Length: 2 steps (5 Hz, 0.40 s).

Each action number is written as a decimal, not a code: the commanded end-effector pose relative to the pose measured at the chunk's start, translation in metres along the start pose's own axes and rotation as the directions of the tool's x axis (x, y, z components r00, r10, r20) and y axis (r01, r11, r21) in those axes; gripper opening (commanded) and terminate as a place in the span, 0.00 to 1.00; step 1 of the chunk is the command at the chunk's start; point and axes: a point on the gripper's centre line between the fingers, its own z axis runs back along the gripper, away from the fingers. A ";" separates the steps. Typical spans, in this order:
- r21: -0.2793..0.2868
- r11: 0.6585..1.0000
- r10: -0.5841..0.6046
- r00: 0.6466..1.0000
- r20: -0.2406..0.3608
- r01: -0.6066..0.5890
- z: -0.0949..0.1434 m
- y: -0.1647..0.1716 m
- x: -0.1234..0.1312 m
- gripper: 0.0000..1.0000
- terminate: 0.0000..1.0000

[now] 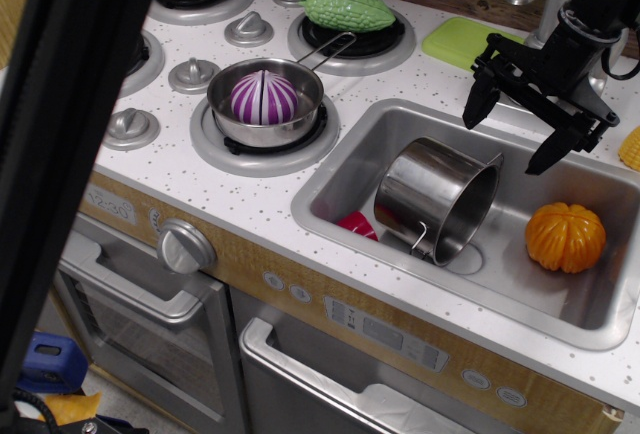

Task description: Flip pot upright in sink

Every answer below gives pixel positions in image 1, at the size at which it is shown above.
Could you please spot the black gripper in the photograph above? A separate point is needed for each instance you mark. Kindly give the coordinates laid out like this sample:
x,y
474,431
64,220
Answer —
x,y
551,82

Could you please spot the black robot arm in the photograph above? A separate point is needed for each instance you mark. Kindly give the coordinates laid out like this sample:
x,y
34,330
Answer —
x,y
625,11

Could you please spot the steel pot lying on side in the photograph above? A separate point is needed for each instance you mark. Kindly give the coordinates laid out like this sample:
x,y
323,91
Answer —
x,y
435,198

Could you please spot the steel sink basin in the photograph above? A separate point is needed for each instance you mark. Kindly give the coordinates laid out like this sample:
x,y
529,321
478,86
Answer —
x,y
592,309

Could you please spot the green plastic cutting board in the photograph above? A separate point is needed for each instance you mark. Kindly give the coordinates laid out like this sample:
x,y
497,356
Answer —
x,y
459,41

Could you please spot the yellow toy corn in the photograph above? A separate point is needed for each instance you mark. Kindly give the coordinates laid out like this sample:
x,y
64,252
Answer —
x,y
629,150

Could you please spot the orange plastic toy pumpkin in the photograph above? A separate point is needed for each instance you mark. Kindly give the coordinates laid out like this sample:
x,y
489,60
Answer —
x,y
563,237

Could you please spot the back right stove burner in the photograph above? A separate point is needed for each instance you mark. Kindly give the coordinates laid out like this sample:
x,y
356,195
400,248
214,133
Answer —
x,y
362,54

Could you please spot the stove burner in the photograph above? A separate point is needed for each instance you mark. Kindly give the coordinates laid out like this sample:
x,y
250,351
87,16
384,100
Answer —
x,y
145,64
196,12
221,152
362,54

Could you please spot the red plastic toy cup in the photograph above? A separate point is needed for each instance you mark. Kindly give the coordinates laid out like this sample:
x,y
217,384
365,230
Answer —
x,y
357,223

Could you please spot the green toy bitter gourd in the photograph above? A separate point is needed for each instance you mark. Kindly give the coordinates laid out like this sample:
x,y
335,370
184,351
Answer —
x,y
359,16

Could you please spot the front stove burner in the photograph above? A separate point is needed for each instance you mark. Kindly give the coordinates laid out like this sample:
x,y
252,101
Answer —
x,y
221,152

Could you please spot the small steel saucepan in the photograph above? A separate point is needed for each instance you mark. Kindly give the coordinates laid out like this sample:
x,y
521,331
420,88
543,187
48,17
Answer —
x,y
310,93

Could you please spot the purple striped toy onion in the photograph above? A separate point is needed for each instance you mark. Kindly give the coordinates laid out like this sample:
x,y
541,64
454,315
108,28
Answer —
x,y
263,98

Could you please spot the silver stove knob upper middle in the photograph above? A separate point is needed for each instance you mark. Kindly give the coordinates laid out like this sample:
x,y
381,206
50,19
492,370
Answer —
x,y
249,31

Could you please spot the silver stove knob lower middle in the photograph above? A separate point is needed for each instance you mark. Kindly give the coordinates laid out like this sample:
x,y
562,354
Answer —
x,y
193,76

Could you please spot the toy dishwasher door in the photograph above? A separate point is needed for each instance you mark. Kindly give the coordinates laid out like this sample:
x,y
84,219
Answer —
x,y
301,380

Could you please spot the back left stove burner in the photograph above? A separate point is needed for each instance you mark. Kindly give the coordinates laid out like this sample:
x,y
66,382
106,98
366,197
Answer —
x,y
196,12

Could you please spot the large silver oven dial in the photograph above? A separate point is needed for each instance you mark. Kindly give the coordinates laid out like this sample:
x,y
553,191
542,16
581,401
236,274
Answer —
x,y
183,249

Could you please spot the silver stove knob bottom left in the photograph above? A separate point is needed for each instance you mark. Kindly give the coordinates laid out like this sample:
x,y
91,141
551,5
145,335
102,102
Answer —
x,y
131,129

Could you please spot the toy oven door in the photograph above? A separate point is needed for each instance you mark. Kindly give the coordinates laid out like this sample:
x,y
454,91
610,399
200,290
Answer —
x,y
166,337

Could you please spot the digital clock display panel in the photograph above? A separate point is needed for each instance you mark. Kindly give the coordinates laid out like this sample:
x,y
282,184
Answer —
x,y
111,203

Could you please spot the black foreground pole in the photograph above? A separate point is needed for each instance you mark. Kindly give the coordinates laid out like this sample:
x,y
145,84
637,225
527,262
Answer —
x,y
65,73

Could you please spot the blue tool on floor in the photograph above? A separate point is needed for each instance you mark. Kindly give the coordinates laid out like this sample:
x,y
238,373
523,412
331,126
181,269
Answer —
x,y
53,364

